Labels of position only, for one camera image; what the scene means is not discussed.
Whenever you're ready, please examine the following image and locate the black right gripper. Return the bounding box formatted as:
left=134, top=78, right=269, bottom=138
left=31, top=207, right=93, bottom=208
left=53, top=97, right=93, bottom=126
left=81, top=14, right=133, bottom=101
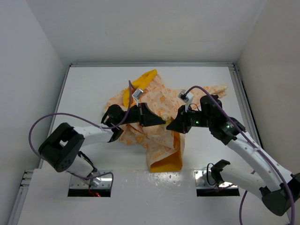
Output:
left=166, top=104, right=212, bottom=134

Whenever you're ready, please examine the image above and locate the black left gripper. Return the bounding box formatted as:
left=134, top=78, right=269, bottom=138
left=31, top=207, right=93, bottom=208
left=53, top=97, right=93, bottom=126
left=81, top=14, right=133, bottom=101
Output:
left=116, top=102, right=164, bottom=126

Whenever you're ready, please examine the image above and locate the orange patterned yellow-lined jacket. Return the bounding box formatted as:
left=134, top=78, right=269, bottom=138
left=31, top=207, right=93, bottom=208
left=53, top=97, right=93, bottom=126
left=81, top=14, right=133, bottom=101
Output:
left=102, top=69, right=229, bottom=173

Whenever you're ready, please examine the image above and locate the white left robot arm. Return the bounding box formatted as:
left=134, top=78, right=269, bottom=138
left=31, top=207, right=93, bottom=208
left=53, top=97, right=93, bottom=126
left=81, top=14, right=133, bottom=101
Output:
left=38, top=103, right=165, bottom=182

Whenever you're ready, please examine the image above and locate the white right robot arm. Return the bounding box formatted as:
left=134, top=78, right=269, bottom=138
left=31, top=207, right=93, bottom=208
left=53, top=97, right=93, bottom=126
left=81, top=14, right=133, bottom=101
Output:
left=166, top=93, right=300, bottom=216

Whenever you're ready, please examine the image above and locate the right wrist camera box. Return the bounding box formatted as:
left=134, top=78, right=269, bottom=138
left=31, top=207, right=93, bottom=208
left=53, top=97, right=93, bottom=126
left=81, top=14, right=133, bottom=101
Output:
left=178, top=90, right=194, bottom=105

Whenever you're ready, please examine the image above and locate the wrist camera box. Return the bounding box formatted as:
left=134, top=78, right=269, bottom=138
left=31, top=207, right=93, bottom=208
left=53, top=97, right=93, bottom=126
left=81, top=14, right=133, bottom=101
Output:
left=178, top=90, right=194, bottom=105
left=132, top=89, right=144, bottom=100

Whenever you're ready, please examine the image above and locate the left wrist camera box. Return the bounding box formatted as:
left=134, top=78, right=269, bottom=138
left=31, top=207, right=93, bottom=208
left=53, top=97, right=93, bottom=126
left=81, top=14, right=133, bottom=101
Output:
left=132, top=89, right=144, bottom=100

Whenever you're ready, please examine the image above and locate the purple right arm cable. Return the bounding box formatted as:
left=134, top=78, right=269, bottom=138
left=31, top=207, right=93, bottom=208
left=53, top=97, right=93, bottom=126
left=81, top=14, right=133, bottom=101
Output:
left=182, top=85, right=296, bottom=225

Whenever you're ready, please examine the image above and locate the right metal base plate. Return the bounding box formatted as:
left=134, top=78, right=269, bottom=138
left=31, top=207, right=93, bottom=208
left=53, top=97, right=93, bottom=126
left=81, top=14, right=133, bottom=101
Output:
left=194, top=170, right=238, bottom=191

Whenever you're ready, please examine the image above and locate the metal base plate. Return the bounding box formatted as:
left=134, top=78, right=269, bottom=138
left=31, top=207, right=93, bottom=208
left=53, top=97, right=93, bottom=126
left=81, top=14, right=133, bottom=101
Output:
left=194, top=170, right=238, bottom=191
left=69, top=170, right=113, bottom=190

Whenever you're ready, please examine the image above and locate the aluminium frame rail right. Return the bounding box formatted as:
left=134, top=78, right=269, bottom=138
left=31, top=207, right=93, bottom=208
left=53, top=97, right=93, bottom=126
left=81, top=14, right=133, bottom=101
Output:
left=229, top=63, right=263, bottom=147

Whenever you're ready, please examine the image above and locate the aluminium frame rail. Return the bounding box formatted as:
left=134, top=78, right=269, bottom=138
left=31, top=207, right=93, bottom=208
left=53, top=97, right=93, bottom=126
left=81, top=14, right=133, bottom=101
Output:
left=229, top=63, right=263, bottom=147
left=69, top=62, right=234, bottom=68

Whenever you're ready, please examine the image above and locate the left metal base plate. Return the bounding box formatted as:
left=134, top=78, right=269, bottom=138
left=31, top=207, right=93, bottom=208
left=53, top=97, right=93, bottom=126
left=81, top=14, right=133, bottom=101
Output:
left=69, top=170, right=113, bottom=190

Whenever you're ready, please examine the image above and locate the aluminium frame rail back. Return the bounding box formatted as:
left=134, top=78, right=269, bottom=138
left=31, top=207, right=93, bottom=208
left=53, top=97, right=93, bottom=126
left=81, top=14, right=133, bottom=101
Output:
left=69, top=62, right=234, bottom=68

